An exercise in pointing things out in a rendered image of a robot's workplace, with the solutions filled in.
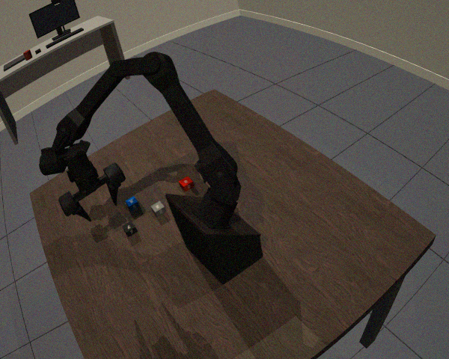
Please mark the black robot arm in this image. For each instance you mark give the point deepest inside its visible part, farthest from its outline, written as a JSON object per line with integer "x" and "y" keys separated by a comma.
{"x": 215, "y": 164}

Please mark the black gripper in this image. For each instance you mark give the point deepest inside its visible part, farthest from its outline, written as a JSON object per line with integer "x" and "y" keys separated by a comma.
{"x": 87, "y": 183}

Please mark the blue block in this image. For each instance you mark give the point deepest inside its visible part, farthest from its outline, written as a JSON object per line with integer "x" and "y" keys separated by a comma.
{"x": 132, "y": 203}

